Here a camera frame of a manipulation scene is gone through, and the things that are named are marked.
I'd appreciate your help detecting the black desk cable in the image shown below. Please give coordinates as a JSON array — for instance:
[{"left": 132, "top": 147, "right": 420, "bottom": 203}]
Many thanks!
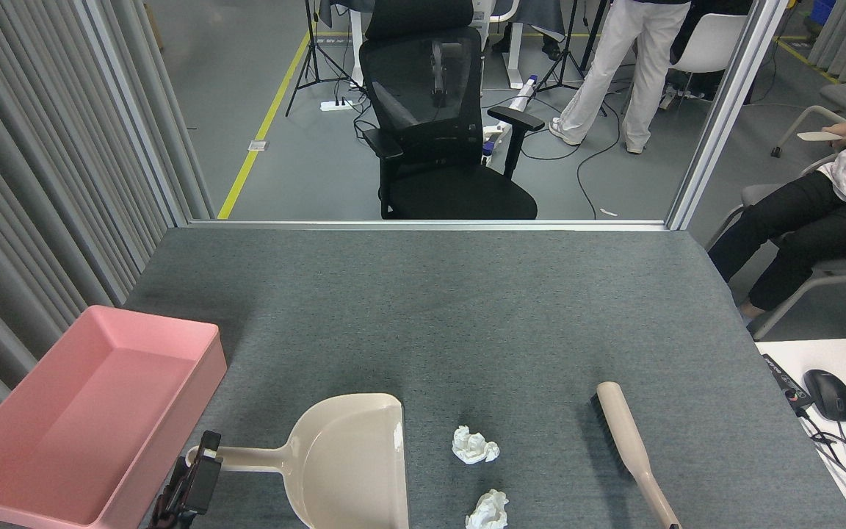
[{"left": 798, "top": 408, "right": 846, "bottom": 515}]

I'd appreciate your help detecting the black computer mouse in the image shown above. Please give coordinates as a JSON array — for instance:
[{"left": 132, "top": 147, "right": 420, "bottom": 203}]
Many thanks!
[{"left": 803, "top": 369, "right": 846, "bottom": 422}]

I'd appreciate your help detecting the white desk with cloth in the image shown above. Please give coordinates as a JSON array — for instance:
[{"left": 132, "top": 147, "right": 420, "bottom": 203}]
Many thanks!
[{"left": 318, "top": 0, "right": 569, "bottom": 90}]

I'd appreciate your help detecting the black tripod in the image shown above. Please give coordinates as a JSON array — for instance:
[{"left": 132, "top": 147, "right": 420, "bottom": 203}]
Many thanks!
[
  {"left": 285, "top": 0, "right": 365, "bottom": 118},
  {"left": 537, "top": 0, "right": 610, "bottom": 118}
]

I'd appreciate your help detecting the beige plastic dustpan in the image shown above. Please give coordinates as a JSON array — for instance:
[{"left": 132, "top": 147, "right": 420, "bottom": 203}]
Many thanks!
[{"left": 186, "top": 393, "right": 410, "bottom": 529}]

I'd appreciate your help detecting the beige hand brush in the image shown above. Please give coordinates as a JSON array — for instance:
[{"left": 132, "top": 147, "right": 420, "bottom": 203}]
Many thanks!
[{"left": 590, "top": 381, "right": 681, "bottom": 529}]

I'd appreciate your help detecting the black box with red button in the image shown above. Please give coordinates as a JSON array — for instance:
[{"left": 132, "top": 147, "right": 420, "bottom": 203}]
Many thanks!
[{"left": 762, "top": 354, "right": 815, "bottom": 411}]

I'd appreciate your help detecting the white paper ball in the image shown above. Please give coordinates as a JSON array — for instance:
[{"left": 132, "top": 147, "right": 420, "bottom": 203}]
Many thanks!
[
  {"left": 452, "top": 425, "right": 501, "bottom": 465},
  {"left": 465, "top": 489, "right": 510, "bottom": 529}
]

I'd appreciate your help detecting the white purple handheld vacuum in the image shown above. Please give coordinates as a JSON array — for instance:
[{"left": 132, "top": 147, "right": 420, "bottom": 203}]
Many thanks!
[{"left": 482, "top": 73, "right": 539, "bottom": 166}]

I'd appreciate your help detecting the black floor cable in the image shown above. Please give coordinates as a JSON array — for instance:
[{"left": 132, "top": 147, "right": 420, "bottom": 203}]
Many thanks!
[{"left": 522, "top": 110, "right": 622, "bottom": 220}]

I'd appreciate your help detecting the white plastic chair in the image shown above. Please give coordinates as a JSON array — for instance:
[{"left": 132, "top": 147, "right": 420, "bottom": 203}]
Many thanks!
[{"left": 669, "top": 13, "right": 751, "bottom": 100}]

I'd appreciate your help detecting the silver aluminium post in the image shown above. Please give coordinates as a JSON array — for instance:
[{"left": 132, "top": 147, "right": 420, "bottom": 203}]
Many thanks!
[
  {"left": 74, "top": 0, "right": 190, "bottom": 227},
  {"left": 665, "top": 0, "right": 791, "bottom": 231}
]

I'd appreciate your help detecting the black mesh office chair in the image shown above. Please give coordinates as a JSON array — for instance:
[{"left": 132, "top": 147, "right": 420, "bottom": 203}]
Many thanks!
[{"left": 358, "top": 0, "right": 546, "bottom": 220}]

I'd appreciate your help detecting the pink plastic bin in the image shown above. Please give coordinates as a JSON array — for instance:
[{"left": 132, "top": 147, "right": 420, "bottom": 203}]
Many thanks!
[{"left": 0, "top": 305, "right": 228, "bottom": 529}]

